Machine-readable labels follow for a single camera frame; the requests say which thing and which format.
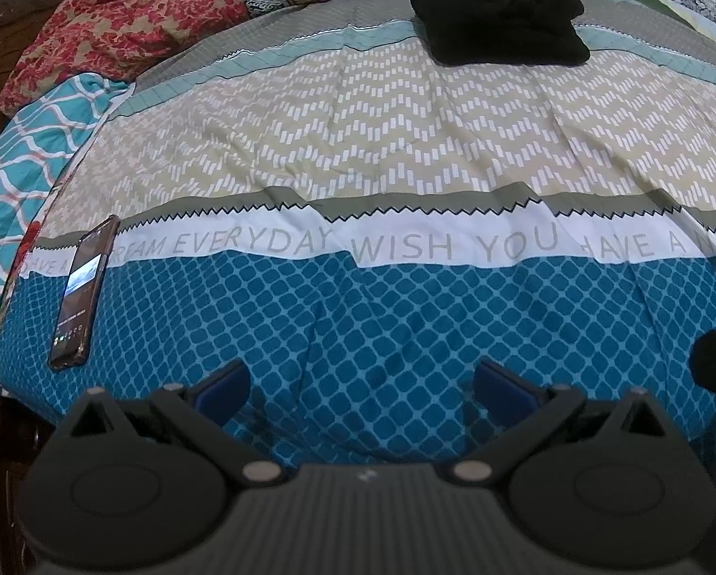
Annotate black pants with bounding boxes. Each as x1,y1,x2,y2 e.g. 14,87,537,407
411,0,591,68

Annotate black smartphone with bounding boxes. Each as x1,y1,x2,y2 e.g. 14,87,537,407
47,214,122,371

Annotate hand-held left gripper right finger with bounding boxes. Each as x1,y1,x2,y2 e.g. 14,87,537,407
450,358,671,487

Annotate teal lattice quilt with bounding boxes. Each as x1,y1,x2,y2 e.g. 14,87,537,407
0,73,137,384

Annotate printed blue and beige bedsheet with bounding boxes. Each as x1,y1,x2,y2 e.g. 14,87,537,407
0,0,716,468

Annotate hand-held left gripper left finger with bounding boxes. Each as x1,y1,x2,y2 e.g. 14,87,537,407
58,359,288,490

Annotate red floral quilt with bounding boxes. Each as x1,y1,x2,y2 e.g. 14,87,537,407
0,0,263,115

